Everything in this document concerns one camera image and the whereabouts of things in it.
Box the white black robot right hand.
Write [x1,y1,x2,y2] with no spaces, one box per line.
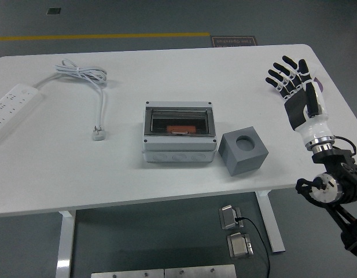
[264,55,335,145]

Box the grey junction box clear lid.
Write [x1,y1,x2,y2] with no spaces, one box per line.
[142,100,218,164]

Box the metal base plate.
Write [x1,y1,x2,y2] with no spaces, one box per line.
[90,268,165,278]
[164,264,237,278]

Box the thin black floor cable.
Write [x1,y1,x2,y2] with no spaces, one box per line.
[235,217,271,278]

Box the white power strip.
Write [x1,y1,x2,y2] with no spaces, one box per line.
[0,83,43,145]

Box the grey cube holder block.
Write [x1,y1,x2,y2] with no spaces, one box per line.
[218,126,268,177]

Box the dark floor sign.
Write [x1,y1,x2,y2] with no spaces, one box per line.
[209,36,259,49]

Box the white power cord with plug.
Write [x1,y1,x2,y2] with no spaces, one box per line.
[32,59,108,142]

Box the metal floor pedal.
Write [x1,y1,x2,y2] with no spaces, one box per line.
[218,204,244,231]
[226,232,254,259]

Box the orange cylindrical battery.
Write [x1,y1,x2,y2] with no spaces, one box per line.
[165,125,196,136]

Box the white table leg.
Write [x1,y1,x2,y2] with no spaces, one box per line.
[255,191,286,255]
[55,210,77,278]

